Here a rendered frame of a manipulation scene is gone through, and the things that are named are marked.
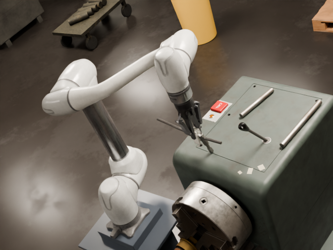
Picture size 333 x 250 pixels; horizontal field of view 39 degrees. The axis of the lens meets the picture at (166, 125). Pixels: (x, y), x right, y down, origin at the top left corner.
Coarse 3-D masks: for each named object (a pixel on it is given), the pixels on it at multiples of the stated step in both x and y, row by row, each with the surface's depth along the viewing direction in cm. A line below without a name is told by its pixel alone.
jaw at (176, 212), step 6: (174, 210) 186; (180, 210) 183; (174, 216) 184; (180, 216) 182; (186, 216) 183; (180, 222) 184; (186, 222) 183; (192, 222) 184; (180, 228) 184; (186, 228) 182; (192, 228) 183; (180, 234) 182; (186, 234) 182
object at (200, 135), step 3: (201, 132) 186; (198, 135) 185; (201, 135) 185; (201, 138) 186; (204, 141) 187; (207, 141) 188; (204, 144) 188; (207, 144) 188; (207, 147) 190; (210, 147) 190; (210, 150) 191; (213, 150) 192
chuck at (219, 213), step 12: (192, 192) 183; (204, 192) 180; (180, 204) 183; (192, 204) 178; (216, 204) 176; (192, 216) 183; (204, 216) 175; (216, 216) 174; (228, 216) 175; (216, 228) 175; (228, 228) 174; (240, 228) 177; (228, 240) 175; (240, 240) 179
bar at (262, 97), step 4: (272, 88) 207; (268, 92) 206; (272, 92) 207; (260, 96) 206; (264, 96) 205; (256, 100) 205; (260, 100) 205; (252, 104) 204; (256, 104) 204; (248, 108) 203; (252, 108) 203; (244, 112) 202; (248, 112) 203; (240, 116) 203
